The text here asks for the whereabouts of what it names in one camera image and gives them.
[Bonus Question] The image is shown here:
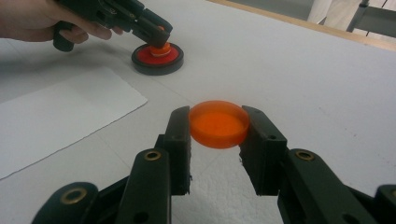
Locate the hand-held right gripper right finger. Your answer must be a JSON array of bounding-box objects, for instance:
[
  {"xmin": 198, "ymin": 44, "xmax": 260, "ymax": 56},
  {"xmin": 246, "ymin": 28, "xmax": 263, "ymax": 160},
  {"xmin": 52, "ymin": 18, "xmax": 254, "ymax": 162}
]
[{"xmin": 238, "ymin": 105, "xmax": 378, "ymax": 224}]

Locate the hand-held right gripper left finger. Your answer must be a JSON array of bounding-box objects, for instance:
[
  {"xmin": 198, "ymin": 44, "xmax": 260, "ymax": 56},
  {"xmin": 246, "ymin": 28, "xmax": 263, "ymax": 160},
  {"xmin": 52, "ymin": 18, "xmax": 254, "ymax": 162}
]
[{"xmin": 115, "ymin": 105, "xmax": 192, "ymax": 224}]

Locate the small orange stamp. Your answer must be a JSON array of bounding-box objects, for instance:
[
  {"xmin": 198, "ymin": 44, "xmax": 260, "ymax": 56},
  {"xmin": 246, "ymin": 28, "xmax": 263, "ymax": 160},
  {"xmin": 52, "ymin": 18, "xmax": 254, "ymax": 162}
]
[{"xmin": 148, "ymin": 25, "xmax": 173, "ymax": 58}]

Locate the round black red ink pad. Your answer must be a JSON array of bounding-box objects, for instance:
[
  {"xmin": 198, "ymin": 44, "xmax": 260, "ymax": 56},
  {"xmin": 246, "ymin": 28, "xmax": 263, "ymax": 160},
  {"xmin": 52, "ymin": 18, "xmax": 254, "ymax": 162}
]
[{"xmin": 131, "ymin": 42, "xmax": 185, "ymax": 77}]

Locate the translucent orange round lid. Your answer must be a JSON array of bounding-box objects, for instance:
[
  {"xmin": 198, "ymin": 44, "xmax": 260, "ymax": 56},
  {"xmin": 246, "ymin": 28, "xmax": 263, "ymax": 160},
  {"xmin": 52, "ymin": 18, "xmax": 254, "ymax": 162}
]
[{"xmin": 188, "ymin": 99, "xmax": 251, "ymax": 150}]

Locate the white paper sheet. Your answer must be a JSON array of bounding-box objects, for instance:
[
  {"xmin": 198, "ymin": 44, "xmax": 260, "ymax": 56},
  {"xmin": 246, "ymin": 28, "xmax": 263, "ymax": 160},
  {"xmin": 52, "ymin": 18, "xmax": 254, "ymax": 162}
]
[{"xmin": 0, "ymin": 66, "xmax": 149, "ymax": 181}]

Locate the white cabinet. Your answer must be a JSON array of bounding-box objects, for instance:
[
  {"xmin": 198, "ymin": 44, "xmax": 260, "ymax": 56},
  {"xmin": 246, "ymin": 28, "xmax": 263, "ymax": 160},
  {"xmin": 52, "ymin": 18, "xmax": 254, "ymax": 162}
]
[{"xmin": 306, "ymin": 0, "xmax": 332, "ymax": 24}]

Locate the wooden table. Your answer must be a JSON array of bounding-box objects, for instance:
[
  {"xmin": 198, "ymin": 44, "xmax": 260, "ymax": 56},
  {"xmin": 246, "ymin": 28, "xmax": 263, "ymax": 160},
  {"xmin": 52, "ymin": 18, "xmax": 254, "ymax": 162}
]
[{"xmin": 205, "ymin": 0, "xmax": 396, "ymax": 53}]

